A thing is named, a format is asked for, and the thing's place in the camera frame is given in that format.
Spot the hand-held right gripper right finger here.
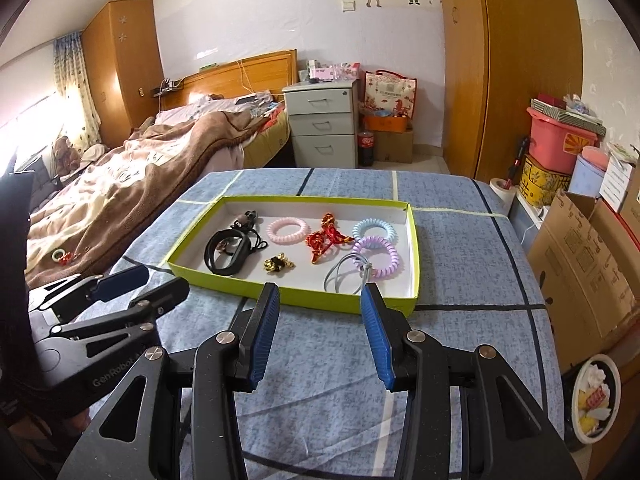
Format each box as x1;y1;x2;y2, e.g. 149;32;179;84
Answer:
360;282;583;480

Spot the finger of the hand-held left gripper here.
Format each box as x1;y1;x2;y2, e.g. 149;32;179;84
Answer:
29;265;151;326
49;277;191;358

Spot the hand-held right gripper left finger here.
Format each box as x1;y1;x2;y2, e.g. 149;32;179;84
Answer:
57;282;282;480

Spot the grey elastic cord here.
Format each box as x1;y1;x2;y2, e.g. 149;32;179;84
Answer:
324;252;376;297

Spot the green shallow cardboard box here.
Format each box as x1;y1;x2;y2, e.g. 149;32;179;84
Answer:
166;195;418;317

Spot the black hair tie gold charm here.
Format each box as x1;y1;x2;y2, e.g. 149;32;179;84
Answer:
250;236;297;276

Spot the purple spiral hair tie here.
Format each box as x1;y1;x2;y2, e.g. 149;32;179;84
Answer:
351;235;402;279

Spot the black wristband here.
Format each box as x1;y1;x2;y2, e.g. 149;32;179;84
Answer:
204;229;249;277

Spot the pink spiral hair tie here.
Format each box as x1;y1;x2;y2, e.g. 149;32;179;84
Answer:
266;216;307;246

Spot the red cord beaded bracelet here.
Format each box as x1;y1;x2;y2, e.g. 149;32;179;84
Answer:
305;211;353;264

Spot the blue spiral hair tie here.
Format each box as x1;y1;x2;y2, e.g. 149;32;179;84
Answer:
352;217;397;243

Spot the black hair tie brown charm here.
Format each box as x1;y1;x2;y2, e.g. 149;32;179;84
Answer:
227;208;263;236

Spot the person's left hand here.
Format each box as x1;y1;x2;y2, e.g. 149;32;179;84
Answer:
59;406;95;437

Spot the blue checked bed sheet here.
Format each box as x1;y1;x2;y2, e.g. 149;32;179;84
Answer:
60;167;563;480

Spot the brown fleece blanket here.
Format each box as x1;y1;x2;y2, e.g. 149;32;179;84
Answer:
25;95;291;288

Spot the brown teddy bear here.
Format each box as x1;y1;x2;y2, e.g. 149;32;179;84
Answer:
50;136;81;173

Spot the grey chair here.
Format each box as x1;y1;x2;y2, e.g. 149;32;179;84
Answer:
12;152;56;196

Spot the white paper roll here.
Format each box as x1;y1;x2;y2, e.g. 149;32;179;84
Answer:
489;177;516;218

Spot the floral curtain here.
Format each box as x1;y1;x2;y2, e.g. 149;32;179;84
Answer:
52;31;103;146

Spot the cola bottle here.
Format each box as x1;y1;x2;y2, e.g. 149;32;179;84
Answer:
357;130;376;167

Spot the small cardboard box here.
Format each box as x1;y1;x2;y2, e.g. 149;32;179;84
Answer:
374;129;415;163

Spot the small wooden wardrobe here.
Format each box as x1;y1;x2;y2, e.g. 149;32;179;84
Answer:
81;0;163;147

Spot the large open cardboard box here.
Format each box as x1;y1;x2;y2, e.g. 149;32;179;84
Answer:
527;190;640;373

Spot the orange basket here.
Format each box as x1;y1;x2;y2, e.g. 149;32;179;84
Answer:
364;114;407;133

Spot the red and black tool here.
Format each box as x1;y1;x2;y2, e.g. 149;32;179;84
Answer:
505;136;531;188

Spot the full white trash bin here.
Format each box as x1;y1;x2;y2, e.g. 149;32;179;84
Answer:
562;354;623;443

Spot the grey drawer cabinet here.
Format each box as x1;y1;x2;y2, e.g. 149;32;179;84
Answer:
282;79;362;168

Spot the yellow patterned tin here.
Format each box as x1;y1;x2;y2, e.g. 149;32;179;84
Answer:
519;152;573;208

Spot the wooden bed headboard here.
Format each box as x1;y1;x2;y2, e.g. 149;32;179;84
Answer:
160;49;298;111

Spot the red patterned gift bag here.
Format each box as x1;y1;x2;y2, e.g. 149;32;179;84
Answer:
362;70;417;120

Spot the pink plastic bin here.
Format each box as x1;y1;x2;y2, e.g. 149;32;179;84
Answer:
527;107;601;176

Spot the blue round box pink lid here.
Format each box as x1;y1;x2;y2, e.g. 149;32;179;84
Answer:
570;146;608;198

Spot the pink packet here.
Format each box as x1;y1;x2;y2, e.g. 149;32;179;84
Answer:
307;62;361;83

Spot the white labelled box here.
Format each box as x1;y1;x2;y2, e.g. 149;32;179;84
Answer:
599;157;636;213

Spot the large wooden wardrobe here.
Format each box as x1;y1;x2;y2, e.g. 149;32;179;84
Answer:
437;0;586;196

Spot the striped flat gift box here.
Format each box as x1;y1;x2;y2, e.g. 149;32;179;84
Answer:
530;92;607;136

